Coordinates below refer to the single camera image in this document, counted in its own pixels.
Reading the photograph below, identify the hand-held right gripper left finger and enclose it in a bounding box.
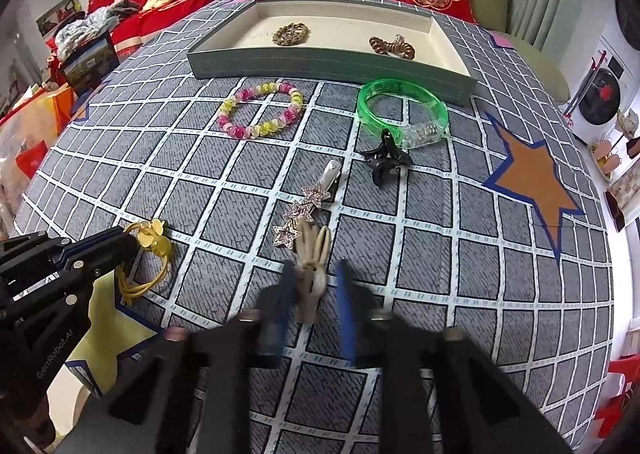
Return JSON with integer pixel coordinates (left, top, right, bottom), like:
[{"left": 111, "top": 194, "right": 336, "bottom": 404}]
[{"left": 55, "top": 259, "right": 301, "bottom": 454}]

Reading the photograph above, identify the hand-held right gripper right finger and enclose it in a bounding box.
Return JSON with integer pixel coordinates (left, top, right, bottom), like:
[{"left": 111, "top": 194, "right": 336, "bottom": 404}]
[{"left": 334, "top": 259, "right": 571, "bottom": 454}]

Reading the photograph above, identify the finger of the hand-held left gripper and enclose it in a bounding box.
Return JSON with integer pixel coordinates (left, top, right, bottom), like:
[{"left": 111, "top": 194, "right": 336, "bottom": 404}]
[
  {"left": 0, "top": 226, "right": 141, "bottom": 265},
  {"left": 0, "top": 249, "right": 143, "bottom": 315}
]

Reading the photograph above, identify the beige rabbit hair clip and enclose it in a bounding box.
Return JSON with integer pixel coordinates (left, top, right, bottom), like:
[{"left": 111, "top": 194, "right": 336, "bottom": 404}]
[{"left": 292, "top": 220, "right": 332, "bottom": 325}]

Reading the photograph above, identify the yellow flower hair tie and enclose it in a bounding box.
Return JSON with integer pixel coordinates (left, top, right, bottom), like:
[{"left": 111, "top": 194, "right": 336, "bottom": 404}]
[{"left": 116, "top": 218, "right": 176, "bottom": 305}]

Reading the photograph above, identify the brown spiral hair tie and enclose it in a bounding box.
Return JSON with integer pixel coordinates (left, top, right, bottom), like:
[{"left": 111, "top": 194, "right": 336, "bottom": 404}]
[{"left": 369, "top": 35, "right": 416, "bottom": 59}]

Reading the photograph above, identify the gold braided hair tie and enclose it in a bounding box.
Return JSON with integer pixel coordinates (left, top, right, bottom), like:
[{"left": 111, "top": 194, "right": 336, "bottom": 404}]
[{"left": 272, "top": 22, "right": 311, "bottom": 46}]

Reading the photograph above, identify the grey-green jewelry tray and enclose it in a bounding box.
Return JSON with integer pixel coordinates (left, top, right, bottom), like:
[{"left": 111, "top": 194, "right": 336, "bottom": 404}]
[{"left": 186, "top": 0, "right": 477, "bottom": 107}]

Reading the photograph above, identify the orange shopping bag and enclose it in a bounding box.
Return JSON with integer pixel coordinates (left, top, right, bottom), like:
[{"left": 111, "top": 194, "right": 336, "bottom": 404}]
[{"left": 0, "top": 84, "right": 76, "bottom": 179}]

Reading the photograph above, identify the silver star hair clip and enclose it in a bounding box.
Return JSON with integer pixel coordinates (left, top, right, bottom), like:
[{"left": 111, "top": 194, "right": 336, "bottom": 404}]
[{"left": 272, "top": 159, "right": 343, "bottom": 251}]

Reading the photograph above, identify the black claw hair clip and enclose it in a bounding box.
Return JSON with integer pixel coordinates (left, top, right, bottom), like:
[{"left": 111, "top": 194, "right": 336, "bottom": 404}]
[{"left": 361, "top": 129, "right": 414, "bottom": 189}]

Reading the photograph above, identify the black picture box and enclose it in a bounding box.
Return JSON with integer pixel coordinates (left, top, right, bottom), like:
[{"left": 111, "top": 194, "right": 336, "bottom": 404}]
[{"left": 62, "top": 36, "right": 121, "bottom": 92}]

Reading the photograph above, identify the green translucent bangle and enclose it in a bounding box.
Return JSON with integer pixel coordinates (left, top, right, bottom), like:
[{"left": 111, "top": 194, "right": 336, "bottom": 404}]
[{"left": 357, "top": 78, "right": 450, "bottom": 151}]

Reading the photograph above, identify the pile of grey clothes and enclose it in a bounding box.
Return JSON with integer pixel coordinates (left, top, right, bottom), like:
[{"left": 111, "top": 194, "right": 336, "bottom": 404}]
[{"left": 54, "top": 1, "right": 141, "bottom": 62}]

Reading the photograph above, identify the slipper rack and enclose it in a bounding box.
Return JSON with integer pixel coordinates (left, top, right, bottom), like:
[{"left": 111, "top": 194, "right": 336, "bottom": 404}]
[{"left": 590, "top": 108, "right": 640, "bottom": 185}]

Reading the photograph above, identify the white washing machine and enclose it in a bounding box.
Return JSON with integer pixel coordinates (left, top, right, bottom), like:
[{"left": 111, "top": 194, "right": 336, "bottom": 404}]
[{"left": 565, "top": 34, "right": 632, "bottom": 145}]

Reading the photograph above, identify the pink yellow beaded bracelet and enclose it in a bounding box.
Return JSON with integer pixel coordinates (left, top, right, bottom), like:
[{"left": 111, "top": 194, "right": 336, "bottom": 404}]
[{"left": 217, "top": 78, "right": 304, "bottom": 141}]

